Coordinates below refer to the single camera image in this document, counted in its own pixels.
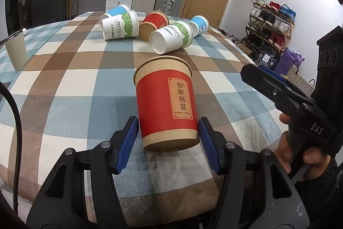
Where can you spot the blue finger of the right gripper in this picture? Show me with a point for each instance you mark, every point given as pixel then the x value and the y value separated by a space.
pixel 272 73

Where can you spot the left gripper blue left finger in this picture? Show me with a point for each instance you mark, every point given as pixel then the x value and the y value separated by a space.
pixel 61 201

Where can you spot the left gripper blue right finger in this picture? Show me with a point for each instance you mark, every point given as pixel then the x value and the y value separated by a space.
pixel 256 191

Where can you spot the red kraft paper cup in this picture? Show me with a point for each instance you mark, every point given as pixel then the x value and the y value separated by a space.
pixel 166 104

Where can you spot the blue cup with cartoon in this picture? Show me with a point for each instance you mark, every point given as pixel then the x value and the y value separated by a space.
pixel 199 24

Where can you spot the white green cup front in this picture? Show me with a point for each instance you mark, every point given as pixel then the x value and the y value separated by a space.
pixel 171 37

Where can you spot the white green cup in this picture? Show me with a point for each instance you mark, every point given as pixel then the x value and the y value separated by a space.
pixel 125 25
pixel 171 37

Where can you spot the white green cup rear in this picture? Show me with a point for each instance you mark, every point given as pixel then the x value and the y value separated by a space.
pixel 125 25

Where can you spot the blue cup at rear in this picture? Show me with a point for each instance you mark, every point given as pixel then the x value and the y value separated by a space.
pixel 120 9

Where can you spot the person's right hand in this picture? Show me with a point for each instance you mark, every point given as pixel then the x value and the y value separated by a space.
pixel 314 157

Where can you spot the purple bag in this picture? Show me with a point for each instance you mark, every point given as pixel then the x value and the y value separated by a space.
pixel 288 59

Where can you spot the woven basket bag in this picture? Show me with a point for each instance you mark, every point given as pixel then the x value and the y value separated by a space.
pixel 295 76

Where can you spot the shoe rack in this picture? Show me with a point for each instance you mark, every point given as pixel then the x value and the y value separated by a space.
pixel 271 23

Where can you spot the checkered tablecloth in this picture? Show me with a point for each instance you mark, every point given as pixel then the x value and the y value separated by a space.
pixel 77 89

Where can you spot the beige tumbler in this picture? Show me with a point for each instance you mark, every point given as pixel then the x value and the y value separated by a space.
pixel 16 49

